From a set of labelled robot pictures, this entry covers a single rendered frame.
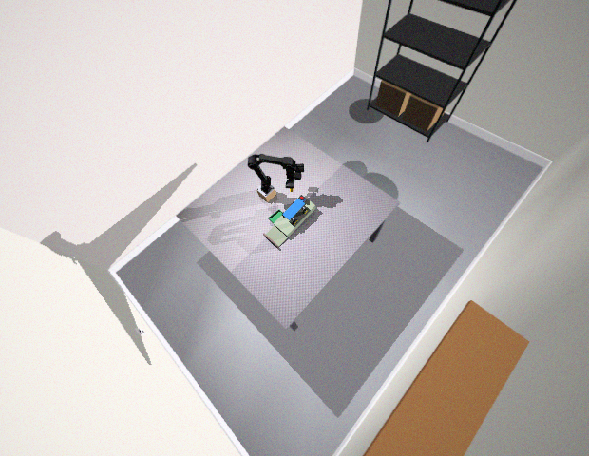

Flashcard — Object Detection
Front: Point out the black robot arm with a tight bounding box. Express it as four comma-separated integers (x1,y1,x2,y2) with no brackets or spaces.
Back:
248,154,304,194

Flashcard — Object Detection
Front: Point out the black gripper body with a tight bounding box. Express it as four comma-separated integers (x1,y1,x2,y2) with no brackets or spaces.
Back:
285,171,295,189

